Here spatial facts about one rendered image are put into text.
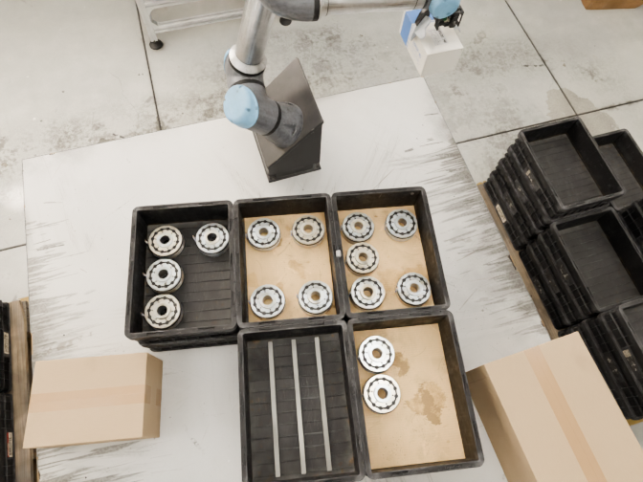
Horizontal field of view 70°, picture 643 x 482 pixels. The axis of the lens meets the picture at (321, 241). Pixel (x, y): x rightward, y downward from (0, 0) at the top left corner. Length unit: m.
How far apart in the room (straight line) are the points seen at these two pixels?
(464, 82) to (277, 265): 2.02
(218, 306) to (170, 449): 0.43
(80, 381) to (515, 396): 1.17
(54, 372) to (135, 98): 1.90
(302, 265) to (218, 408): 0.50
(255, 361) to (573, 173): 1.60
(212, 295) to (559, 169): 1.58
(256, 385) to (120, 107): 2.06
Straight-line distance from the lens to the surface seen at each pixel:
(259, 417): 1.35
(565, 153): 2.36
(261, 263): 1.44
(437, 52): 1.55
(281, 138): 1.54
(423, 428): 1.39
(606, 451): 1.50
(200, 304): 1.43
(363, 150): 1.81
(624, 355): 2.08
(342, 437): 1.35
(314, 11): 1.17
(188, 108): 2.89
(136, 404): 1.39
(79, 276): 1.73
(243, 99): 1.44
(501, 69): 3.28
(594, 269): 2.27
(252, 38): 1.41
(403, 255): 1.48
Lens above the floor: 2.18
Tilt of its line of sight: 67 degrees down
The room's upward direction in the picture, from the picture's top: 5 degrees clockwise
